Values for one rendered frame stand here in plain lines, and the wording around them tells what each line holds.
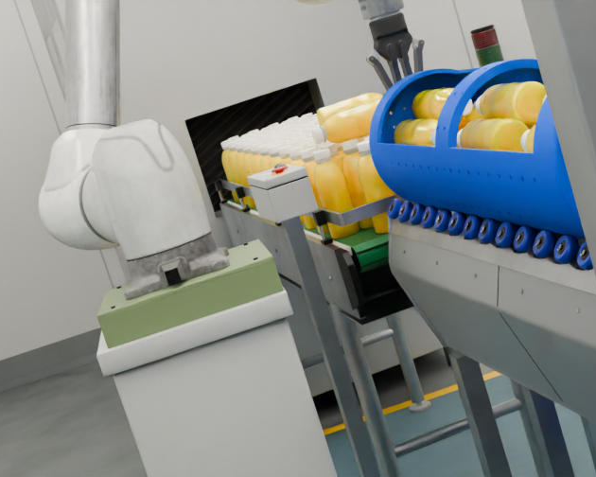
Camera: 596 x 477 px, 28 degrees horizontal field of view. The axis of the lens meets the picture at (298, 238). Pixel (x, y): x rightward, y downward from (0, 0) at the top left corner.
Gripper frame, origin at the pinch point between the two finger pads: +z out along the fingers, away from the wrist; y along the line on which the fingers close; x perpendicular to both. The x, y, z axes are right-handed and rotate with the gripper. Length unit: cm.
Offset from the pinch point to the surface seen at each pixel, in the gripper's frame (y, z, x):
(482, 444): 7, 74, 4
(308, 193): 23.3, 11.9, -15.9
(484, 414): 5, 67, 4
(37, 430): 115, 116, -313
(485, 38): -37, -7, -41
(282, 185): 28.5, 8.4, -16.1
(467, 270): 10.7, 27.5, 37.2
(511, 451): -28, 116, -86
